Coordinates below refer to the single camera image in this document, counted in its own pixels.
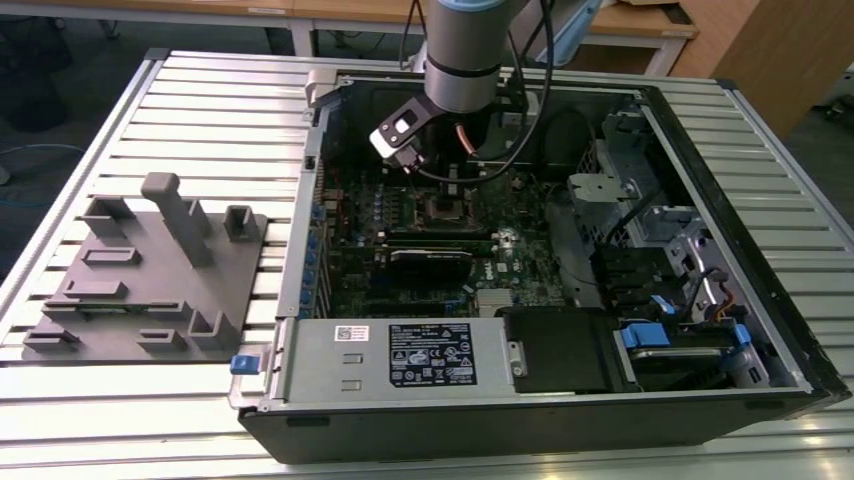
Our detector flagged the black chair base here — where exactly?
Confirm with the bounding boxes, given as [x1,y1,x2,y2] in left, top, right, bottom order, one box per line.
[824,69,854,121]

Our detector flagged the black camera cable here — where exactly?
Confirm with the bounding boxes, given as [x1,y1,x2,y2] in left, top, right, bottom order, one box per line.
[398,0,561,184]

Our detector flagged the silver drive cage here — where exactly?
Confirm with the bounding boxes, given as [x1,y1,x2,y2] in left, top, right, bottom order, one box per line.
[566,110,722,261]

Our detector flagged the coloured power wires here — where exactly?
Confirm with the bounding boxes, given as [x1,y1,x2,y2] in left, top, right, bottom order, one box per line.
[706,292,746,324]

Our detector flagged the wooden desk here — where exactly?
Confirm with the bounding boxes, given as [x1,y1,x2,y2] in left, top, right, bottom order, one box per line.
[0,0,319,60]
[293,0,701,76]

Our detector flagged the silver chipset heat sink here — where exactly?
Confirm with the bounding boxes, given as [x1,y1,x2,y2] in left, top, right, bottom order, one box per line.
[477,288,521,308]

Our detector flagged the black PC case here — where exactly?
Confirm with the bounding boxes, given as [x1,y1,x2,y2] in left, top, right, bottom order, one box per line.
[226,67,854,466]

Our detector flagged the silver power supply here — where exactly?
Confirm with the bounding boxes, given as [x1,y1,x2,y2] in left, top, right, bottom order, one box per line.
[264,317,519,407]

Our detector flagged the green motherboard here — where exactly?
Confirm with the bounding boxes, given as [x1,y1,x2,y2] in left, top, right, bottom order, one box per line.
[311,162,593,321]

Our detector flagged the green RAM stick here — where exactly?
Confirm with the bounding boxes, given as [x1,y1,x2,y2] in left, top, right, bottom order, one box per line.
[76,305,154,316]

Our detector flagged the wooden cabinet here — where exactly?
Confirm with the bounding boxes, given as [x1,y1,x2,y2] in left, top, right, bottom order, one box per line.
[666,0,854,136]

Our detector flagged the black RAM slot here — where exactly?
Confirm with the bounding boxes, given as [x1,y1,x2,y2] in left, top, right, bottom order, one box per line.
[385,232,503,240]
[385,238,503,245]
[385,227,503,234]

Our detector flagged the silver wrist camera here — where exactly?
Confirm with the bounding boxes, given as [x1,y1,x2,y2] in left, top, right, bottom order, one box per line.
[370,97,429,161]

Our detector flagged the blue floor cable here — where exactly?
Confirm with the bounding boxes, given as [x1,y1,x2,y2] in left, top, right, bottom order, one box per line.
[0,143,90,214]

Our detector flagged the grey parts rack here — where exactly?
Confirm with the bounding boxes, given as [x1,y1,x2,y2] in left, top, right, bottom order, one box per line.
[19,172,272,370]

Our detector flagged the blue case latch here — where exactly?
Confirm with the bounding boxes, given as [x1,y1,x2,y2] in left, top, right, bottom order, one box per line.
[227,354,263,377]

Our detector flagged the CPU socket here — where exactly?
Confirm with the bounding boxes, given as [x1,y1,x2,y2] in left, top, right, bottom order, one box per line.
[411,187,483,230]

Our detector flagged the thick black cable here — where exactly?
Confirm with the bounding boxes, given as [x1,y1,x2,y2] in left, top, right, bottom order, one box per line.
[603,189,666,249]

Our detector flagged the silver metal bracket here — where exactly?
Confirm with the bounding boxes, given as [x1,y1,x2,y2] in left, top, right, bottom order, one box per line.
[566,172,639,204]

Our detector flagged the hard disk in blue carrier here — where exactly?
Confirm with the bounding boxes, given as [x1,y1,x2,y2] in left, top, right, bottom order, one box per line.
[617,322,733,392]

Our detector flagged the thin black cable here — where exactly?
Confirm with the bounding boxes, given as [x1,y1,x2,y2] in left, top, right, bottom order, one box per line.
[399,0,419,71]

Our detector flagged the black graphics card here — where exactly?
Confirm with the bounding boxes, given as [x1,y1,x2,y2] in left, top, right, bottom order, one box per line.
[389,248,477,294]

